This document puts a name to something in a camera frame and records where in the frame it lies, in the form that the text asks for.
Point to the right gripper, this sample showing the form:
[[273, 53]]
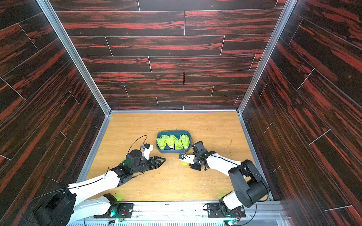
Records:
[[200, 156]]

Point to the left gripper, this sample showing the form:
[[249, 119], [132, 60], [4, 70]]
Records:
[[156, 165]]

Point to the teal plastic storage box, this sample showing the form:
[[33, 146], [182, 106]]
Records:
[[177, 133]]

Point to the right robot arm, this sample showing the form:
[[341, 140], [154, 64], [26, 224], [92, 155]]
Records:
[[249, 187]]

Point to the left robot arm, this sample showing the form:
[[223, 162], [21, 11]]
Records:
[[73, 202]]

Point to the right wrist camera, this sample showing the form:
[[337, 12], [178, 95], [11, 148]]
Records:
[[186, 158]]

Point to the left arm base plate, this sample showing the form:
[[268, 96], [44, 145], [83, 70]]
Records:
[[117, 210]]

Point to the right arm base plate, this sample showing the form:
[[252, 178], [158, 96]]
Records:
[[218, 210]]

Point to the aluminium front rail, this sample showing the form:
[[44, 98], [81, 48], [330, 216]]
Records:
[[191, 213]]

